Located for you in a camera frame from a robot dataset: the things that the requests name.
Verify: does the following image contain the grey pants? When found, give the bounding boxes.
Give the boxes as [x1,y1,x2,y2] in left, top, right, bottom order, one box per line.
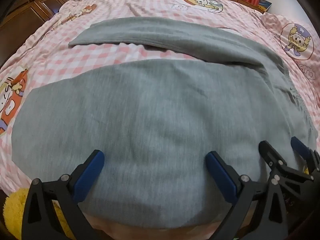
[11,17,318,229]

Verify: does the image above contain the yellow fluffy garment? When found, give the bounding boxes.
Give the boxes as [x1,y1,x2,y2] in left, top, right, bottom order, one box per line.
[3,188,75,239]

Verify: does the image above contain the blue book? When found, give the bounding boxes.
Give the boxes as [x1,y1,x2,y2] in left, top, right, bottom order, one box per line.
[258,0,272,12]

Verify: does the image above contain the pink checkered cartoon bedspread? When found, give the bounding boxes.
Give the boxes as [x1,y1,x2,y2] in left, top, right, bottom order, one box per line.
[0,0,320,240]

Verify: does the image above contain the dark wooden headboard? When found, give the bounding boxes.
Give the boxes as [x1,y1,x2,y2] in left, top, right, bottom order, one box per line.
[1,0,69,65]

